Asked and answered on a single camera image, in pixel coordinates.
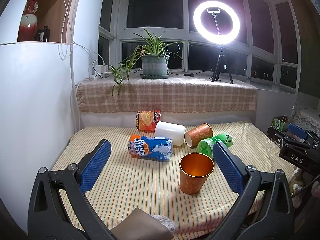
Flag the brown gold-patterned paper cup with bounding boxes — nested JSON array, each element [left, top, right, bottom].
[[180, 153, 215, 194]]

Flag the white cylindrical cup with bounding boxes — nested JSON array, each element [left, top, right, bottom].
[[154, 121, 186, 146]]

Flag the white lace cloth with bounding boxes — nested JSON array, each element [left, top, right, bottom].
[[291, 108, 320, 136]]

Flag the green tissue box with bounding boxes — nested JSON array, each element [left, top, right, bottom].
[[271, 115, 290, 132]]

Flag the green plastic bottle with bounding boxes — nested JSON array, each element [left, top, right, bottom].
[[197, 132, 233, 159]]

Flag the blue Arctic Ocean bottle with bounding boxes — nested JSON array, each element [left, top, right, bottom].
[[128, 135, 173, 161]]

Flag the orange juice bottle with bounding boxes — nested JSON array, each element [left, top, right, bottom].
[[136, 111, 161, 132]]

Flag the beige plaid cloth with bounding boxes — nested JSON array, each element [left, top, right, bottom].
[[77, 76, 258, 113]]

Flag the white power strip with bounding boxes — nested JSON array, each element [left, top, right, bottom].
[[93, 65, 110, 79]]

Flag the potted spider plant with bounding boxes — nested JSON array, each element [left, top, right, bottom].
[[110, 29, 183, 93]]

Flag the dark small bottles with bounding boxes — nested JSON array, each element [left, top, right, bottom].
[[34, 25, 50, 42]]

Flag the red white vase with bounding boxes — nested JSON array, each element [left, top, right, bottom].
[[18, 0, 42, 41]]

